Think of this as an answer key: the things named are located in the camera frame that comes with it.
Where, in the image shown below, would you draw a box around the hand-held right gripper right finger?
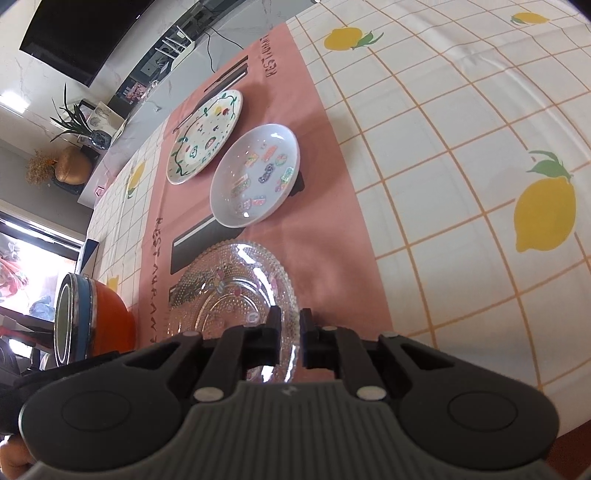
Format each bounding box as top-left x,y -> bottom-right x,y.
299,308 -> 465,403

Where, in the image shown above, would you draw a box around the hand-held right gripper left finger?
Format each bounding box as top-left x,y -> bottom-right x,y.
124,305 -> 283,403

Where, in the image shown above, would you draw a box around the clear glass plate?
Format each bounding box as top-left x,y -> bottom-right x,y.
165,241 -> 301,384

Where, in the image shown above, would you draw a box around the orange steel bowl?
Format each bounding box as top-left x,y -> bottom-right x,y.
90,281 -> 136,358

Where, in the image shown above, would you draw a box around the small white sticker plate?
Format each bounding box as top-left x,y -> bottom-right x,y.
209,124 -> 300,230

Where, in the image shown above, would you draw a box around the white painted plate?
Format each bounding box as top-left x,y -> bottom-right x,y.
166,89 -> 244,186

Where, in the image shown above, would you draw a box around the person's left hand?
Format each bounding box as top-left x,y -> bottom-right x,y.
0,435 -> 37,480

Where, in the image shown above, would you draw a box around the pink bottle print placemat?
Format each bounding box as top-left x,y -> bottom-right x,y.
124,23 -> 394,354

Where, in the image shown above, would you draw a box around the glass sliding door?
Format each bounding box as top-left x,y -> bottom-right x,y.
0,210 -> 87,326

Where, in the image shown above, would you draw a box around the blue and white box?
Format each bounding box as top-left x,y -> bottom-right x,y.
76,237 -> 101,278

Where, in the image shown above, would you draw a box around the checkered lemon tablecloth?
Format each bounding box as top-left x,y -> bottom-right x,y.
83,0 -> 591,439

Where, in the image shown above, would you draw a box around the dried yellow flowers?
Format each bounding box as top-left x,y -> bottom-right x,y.
25,150 -> 59,186

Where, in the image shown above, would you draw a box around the brown round vase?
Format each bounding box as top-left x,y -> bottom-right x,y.
55,146 -> 93,186

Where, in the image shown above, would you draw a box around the plant in blue vase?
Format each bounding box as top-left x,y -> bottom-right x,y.
49,83 -> 114,151

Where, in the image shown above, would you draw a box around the white router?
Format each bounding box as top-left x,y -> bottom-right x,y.
154,25 -> 195,59

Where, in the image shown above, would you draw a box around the black television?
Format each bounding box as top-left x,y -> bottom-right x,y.
19,0 -> 156,88

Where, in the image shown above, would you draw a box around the photo frame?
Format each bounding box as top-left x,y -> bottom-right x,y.
89,102 -> 126,136

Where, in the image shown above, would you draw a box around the black cable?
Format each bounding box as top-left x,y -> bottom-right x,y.
205,27 -> 246,73

